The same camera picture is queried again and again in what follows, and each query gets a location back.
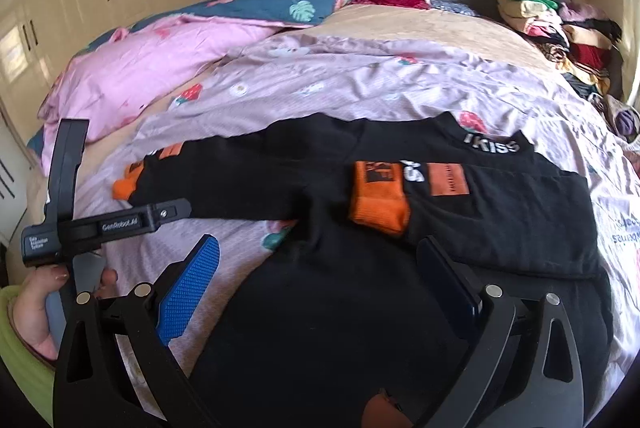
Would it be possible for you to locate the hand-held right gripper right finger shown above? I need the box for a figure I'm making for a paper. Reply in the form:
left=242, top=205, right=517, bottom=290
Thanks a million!
left=415, top=235, right=587, bottom=428

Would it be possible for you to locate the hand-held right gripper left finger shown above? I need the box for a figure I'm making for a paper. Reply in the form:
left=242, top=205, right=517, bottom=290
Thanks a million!
left=52, top=234, right=221, bottom=428

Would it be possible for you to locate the person's left forearm green sleeve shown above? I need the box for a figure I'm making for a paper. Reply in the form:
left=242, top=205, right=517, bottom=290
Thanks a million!
left=0, top=284, right=57, bottom=427

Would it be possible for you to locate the pink quilt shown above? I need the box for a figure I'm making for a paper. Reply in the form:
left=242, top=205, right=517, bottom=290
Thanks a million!
left=37, top=14, right=287, bottom=159

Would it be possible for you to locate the black sweater with orange cuffs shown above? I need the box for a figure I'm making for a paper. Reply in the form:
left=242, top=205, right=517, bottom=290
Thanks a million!
left=112, top=110, right=617, bottom=428

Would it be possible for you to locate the grey patterned pillow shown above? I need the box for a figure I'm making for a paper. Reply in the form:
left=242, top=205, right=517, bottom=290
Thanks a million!
left=430, top=0, right=482, bottom=18

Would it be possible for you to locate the white bedside cabinet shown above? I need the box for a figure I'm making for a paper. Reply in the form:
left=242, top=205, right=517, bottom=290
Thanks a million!
left=0, top=105, right=32, bottom=249

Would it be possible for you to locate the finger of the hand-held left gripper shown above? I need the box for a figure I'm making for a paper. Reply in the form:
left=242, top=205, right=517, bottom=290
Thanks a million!
left=75, top=199, right=194, bottom=241
left=46, top=119, right=90, bottom=233

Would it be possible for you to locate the beige bed sheet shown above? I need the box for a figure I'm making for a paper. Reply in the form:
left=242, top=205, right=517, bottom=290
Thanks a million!
left=320, top=2, right=571, bottom=74

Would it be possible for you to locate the bag with purple cloth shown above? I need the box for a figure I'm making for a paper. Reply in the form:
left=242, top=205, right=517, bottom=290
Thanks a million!
left=590, top=92, right=640, bottom=145

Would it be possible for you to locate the person's left hand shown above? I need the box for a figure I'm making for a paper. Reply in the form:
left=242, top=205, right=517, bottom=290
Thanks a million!
left=12, top=267, right=119, bottom=362

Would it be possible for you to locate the blue floral quilt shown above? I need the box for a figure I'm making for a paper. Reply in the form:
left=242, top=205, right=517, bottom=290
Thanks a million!
left=75, top=0, right=357, bottom=58

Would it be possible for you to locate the pile of folded clothes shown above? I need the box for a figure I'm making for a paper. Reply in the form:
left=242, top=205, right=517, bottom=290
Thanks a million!
left=495, top=0, right=627, bottom=99

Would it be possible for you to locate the lilac strawberry print quilt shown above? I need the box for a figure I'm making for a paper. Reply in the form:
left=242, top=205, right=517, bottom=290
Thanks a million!
left=27, top=29, right=640, bottom=409

